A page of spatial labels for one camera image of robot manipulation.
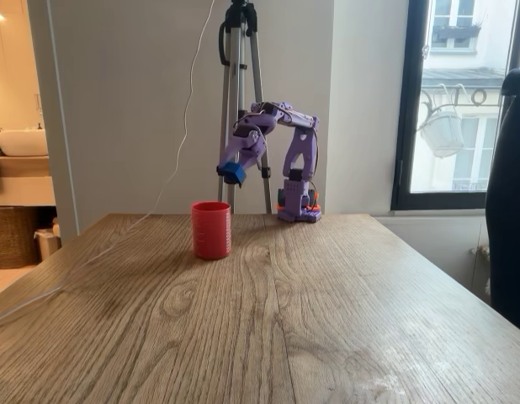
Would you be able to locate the blue toy brick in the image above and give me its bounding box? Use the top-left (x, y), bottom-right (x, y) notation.
top-left (218, 161), bottom-right (247, 186)

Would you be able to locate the red plastic cup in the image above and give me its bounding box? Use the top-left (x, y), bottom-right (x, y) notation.
top-left (190, 201), bottom-right (232, 261)

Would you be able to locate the white hanging planter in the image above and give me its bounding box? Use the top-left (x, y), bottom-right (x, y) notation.
top-left (416, 83), bottom-right (468, 159)

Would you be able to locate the white paper bag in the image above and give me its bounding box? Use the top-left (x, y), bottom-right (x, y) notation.
top-left (34, 228), bottom-right (62, 263)

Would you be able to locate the white sink basin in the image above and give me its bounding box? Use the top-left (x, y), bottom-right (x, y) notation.
top-left (0, 129), bottom-right (49, 158)

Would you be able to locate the wooden vanity counter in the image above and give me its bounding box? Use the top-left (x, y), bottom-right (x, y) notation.
top-left (0, 155), bottom-right (57, 207)

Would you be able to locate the woven wicker basket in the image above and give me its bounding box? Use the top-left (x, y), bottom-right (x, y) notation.
top-left (0, 205), bottom-right (40, 270)

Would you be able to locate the black office chair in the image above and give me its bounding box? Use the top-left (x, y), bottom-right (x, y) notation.
top-left (485, 66), bottom-right (520, 337)

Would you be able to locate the silver camera tripod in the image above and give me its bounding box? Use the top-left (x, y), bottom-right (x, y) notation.
top-left (215, 0), bottom-right (273, 215)

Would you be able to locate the white cable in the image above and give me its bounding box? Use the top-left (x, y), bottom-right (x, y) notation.
top-left (0, 0), bottom-right (216, 324)

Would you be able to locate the black window frame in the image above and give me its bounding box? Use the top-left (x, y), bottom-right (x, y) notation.
top-left (390, 0), bottom-right (520, 211)

